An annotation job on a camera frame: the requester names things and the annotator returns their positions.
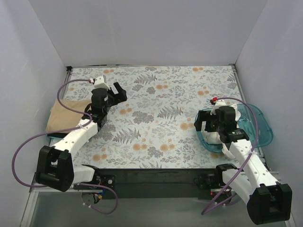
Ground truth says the tan t shirt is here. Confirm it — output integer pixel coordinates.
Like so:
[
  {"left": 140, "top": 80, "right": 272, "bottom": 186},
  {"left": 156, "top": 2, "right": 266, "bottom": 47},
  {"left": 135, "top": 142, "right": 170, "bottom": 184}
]
[{"left": 46, "top": 100, "right": 91, "bottom": 132}]

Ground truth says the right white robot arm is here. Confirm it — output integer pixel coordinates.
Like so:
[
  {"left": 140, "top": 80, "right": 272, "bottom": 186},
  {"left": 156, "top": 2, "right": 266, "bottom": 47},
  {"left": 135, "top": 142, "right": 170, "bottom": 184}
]
[{"left": 194, "top": 105, "right": 292, "bottom": 225}]

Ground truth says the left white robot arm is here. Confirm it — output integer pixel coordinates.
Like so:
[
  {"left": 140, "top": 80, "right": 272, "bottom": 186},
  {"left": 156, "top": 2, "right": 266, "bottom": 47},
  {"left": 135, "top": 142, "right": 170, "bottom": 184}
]
[{"left": 35, "top": 79, "right": 127, "bottom": 192}]

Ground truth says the white t shirt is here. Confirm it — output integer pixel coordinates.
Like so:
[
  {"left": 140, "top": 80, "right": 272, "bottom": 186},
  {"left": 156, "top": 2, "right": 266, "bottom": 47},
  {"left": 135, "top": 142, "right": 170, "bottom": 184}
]
[{"left": 201, "top": 104, "right": 241, "bottom": 160}]

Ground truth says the teal plastic basket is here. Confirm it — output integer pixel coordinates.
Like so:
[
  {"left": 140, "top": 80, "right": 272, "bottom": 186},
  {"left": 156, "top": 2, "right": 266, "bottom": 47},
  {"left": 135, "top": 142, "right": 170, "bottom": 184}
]
[{"left": 196, "top": 104, "right": 273, "bottom": 153}]

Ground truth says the floral table cloth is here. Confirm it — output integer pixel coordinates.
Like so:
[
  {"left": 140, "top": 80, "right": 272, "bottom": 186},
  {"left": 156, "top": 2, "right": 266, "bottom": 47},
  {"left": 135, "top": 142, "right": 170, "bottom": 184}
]
[{"left": 62, "top": 66, "right": 241, "bottom": 168}]

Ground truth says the black folded t shirt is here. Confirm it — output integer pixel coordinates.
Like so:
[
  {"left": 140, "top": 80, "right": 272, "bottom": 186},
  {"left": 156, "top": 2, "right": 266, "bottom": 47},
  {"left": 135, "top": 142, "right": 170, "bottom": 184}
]
[{"left": 52, "top": 132, "right": 67, "bottom": 139}]

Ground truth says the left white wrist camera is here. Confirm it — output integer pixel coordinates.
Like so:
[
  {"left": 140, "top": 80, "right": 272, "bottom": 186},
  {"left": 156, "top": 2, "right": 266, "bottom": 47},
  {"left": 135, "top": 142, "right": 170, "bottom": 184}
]
[{"left": 89, "top": 76, "right": 110, "bottom": 90}]

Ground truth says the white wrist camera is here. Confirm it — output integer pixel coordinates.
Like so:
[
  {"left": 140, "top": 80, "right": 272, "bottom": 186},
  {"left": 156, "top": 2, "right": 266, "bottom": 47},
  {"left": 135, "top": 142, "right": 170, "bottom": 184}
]
[
  {"left": 89, "top": 76, "right": 110, "bottom": 90},
  {"left": 211, "top": 99, "right": 226, "bottom": 115}
]

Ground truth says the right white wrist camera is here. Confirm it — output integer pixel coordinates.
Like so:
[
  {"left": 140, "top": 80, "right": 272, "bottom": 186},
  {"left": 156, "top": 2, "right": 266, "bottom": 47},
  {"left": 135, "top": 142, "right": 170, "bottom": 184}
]
[{"left": 211, "top": 99, "right": 226, "bottom": 115}]

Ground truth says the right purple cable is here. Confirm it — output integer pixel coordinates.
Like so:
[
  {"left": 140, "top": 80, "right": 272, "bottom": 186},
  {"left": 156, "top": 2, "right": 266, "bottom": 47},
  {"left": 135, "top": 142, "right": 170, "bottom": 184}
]
[{"left": 201, "top": 97, "right": 259, "bottom": 216}]

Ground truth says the purple cable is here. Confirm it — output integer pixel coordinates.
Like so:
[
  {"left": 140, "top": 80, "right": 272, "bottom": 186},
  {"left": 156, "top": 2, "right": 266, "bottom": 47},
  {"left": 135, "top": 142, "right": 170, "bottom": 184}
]
[
  {"left": 201, "top": 97, "right": 259, "bottom": 216},
  {"left": 12, "top": 79, "right": 119, "bottom": 215}
]

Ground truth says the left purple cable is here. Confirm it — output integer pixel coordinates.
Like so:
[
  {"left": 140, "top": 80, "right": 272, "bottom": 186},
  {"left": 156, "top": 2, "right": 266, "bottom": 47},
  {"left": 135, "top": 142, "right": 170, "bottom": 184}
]
[{"left": 12, "top": 79, "right": 119, "bottom": 215}]

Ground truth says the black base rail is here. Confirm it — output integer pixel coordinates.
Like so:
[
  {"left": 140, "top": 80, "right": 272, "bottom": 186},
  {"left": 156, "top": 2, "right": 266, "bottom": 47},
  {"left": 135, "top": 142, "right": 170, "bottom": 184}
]
[{"left": 71, "top": 165, "right": 244, "bottom": 199}]

